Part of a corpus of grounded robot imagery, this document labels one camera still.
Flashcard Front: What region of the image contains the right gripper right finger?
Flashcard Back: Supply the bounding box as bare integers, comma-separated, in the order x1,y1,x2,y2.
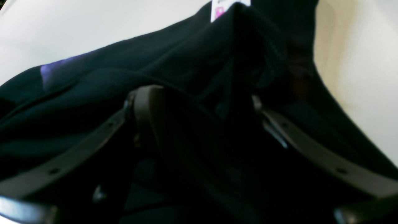
252,95,398,224

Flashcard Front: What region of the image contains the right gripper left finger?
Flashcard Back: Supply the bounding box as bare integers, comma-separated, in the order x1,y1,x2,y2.
1,85,164,224

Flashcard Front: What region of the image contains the black T-shirt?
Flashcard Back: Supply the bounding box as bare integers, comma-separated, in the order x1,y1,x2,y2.
1,0,397,224

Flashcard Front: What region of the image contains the white garment label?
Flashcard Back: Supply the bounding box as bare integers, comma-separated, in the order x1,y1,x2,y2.
210,0,251,23

